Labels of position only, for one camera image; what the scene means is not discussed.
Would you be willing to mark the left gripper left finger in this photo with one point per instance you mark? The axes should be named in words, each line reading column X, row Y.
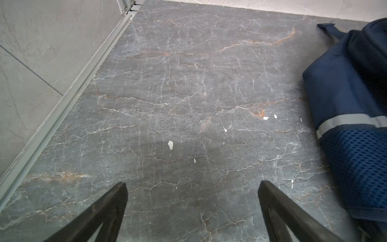
column 105, row 215

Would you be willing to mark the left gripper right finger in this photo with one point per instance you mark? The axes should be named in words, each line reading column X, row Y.
column 282, row 215

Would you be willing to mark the navy blue backpack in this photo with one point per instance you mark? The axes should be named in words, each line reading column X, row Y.
column 347, row 92

